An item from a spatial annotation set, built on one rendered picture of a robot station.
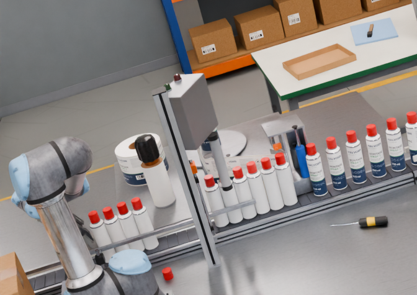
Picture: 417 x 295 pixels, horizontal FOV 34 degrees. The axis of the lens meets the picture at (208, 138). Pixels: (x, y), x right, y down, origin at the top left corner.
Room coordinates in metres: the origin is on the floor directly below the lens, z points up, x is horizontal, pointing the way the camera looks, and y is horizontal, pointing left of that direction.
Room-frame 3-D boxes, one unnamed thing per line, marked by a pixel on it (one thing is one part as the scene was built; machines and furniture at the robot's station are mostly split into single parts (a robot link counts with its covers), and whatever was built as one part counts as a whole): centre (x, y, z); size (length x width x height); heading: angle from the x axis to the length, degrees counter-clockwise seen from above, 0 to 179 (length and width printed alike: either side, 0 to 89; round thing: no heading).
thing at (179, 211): (2.57, 0.04, 0.86); 0.80 x 0.67 x 0.05; 92
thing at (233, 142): (2.73, 0.00, 0.89); 0.31 x 0.31 x 0.01
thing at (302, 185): (2.23, -0.27, 1.01); 0.14 x 0.13 x 0.26; 92
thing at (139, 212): (2.12, 0.31, 0.98); 0.05 x 0.05 x 0.20
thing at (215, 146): (2.03, -0.01, 1.18); 0.04 x 0.04 x 0.21
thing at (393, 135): (2.14, -0.64, 0.98); 0.05 x 0.05 x 0.20
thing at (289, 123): (2.23, -0.27, 1.14); 0.14 x 0.11 x 0.01; 92
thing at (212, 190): (2.13, 0.04, 0.98); 0.05 x 0.05 x 0.20
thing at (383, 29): (3.76, -1.09, 0.81); 0.32 x 0.24 x 0.01; 167
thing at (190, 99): (2.04, 0.04, 1.38); 0.17 x 0.10 x 0.19; 147
